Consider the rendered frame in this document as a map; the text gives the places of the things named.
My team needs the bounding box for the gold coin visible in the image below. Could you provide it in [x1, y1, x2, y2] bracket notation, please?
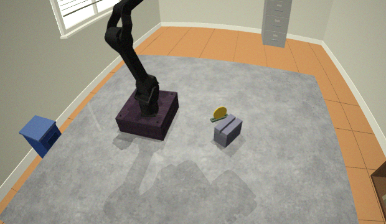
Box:
[214, 106, 227, 119]

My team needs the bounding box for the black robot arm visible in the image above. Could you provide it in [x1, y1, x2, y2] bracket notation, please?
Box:
[105, 0, 159, 117]

